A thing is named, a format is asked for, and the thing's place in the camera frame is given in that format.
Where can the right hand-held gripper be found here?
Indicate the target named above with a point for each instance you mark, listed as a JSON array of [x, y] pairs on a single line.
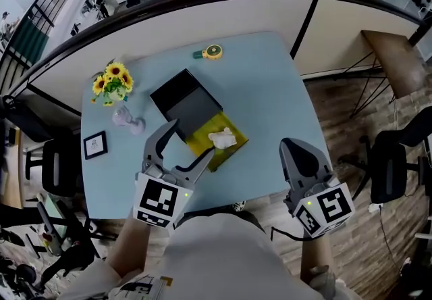
[[332, 207]]

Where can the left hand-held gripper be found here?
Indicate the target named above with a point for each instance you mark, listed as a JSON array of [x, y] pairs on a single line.
[[157, 197]]

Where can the white tissue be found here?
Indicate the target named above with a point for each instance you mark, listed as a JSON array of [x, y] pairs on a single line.
[[222, 139]]

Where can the black box with yellow interior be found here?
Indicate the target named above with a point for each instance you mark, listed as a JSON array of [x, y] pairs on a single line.
[[189, 106]]

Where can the person's right forearm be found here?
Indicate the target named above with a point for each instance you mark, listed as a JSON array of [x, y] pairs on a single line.
[[315, 258]]

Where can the person's left forearm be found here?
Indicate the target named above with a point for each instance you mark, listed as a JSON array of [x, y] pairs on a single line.
[[130, 248]]

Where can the small purple dumbbell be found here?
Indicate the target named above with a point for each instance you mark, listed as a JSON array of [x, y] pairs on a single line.
[[130, 121]]

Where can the person's black and white shoe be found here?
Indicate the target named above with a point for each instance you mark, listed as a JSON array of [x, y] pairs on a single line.
[[239, 206]]

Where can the black framed picture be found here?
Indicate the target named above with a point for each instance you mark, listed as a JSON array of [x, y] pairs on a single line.
[[95, 145]]

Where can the white power strip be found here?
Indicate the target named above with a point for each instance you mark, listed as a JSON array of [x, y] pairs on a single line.
[[375, 208]]

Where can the black office chair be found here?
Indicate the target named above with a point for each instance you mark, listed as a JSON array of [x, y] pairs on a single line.
[[60, 163], [388, 163]]

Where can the potted sunflower bouquet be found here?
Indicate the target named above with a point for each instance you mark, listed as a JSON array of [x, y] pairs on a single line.
[[114, 84]]

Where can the person's beige shirt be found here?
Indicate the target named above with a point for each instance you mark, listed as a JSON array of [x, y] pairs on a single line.
[[222, 258]]

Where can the yellow and green handheld fan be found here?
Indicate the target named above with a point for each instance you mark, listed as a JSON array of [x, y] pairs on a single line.
[[213, 52]]

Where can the brown wooden side desk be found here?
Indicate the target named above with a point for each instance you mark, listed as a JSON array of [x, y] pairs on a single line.
[[395, 62]]

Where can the light wooden desk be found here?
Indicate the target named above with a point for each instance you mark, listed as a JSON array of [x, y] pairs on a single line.
[[10, 170]]

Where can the black metal railing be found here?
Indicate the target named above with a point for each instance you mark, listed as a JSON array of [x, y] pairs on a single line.
[[44, 11]]

